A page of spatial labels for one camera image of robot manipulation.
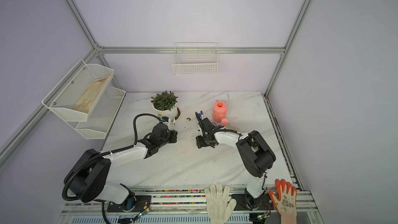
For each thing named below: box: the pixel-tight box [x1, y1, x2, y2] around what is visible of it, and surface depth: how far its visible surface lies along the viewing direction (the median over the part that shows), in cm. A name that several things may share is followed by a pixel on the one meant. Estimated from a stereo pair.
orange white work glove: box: [268, 178, 297, 224], surface depth 75 cm
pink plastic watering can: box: [211, 99, 229, 126], surface depth 101 cm
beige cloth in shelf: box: [72, 75, 110, 114], surface depth 80 cm
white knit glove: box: [204, 182, 237, 224], surface depth 75 cm
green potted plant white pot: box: [150, 90, 179, 121], surface depth 95 cm
